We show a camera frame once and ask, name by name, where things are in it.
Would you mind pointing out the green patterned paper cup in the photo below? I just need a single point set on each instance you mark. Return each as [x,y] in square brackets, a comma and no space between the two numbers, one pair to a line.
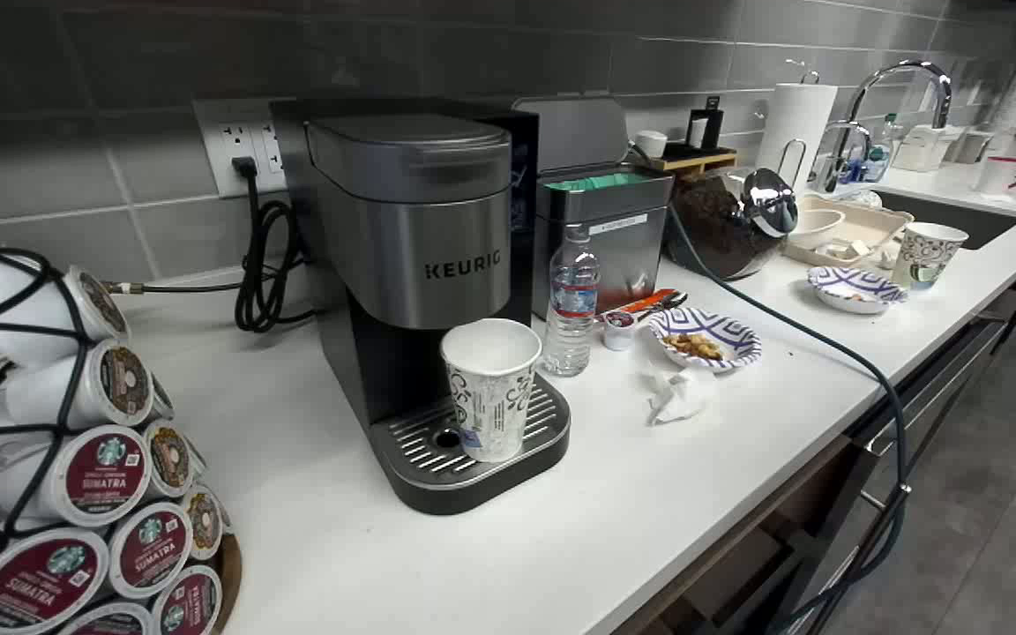
[927,252]

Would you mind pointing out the dark green box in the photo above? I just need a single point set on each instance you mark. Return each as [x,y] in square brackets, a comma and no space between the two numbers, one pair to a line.
[618,233]

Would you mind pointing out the white pod brown lid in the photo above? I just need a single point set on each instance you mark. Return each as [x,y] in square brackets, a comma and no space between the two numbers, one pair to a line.
[206,519]
[92,306]
[120,384]
[170,462]

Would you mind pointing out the dark kitchen sink basin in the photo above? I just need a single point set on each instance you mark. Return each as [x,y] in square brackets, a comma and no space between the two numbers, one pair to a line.
[961,217]

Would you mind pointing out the blue patterned bowl with food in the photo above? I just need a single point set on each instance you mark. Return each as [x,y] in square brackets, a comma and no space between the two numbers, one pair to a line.
[702,342]

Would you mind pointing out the crumpled white napkin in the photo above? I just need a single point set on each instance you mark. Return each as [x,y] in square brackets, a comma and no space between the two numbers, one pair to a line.
[676,397]

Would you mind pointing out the silver Keurig coffee maker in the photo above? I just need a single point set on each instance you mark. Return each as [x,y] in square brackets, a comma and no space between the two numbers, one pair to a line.
[414,233]

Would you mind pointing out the chrome kitchen faucet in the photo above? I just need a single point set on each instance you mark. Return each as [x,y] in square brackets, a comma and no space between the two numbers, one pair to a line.
[901,72]

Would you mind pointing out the orange snack packet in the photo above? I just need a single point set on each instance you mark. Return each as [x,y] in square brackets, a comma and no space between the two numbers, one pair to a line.
[648,306]

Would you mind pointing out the black appliance with screen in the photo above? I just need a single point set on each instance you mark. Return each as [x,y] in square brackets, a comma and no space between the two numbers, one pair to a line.
[573,136]

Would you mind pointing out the small wooden tray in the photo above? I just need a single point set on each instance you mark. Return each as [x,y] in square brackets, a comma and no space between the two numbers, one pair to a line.
[696,162]

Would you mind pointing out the white plastic container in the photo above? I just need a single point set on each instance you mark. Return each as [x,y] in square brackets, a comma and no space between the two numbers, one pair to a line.
[927,151]

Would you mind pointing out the clear soap bottle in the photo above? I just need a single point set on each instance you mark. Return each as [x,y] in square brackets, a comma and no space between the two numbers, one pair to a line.
[887,146]

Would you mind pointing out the white wall power outlet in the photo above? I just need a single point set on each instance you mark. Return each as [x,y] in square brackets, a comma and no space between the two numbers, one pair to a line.
[225,136]

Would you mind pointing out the black bottle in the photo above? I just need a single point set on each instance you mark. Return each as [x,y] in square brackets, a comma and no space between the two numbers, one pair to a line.
[708,126]

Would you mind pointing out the clear plastic water bottle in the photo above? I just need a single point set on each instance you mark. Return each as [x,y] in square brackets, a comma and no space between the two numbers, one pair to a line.
[569,311]

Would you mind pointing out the white pod red Starbucks lid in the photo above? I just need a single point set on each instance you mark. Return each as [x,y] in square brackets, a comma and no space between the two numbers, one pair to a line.
[103,476]
[152,549]
[39,585]
[107,623]
[187,604]

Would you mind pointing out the small white creamer cup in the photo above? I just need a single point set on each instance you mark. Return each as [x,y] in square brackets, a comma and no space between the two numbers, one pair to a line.
[618,332]

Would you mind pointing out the shiny silver round lid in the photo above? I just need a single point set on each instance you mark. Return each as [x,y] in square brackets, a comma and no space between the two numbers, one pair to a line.
[769,204]

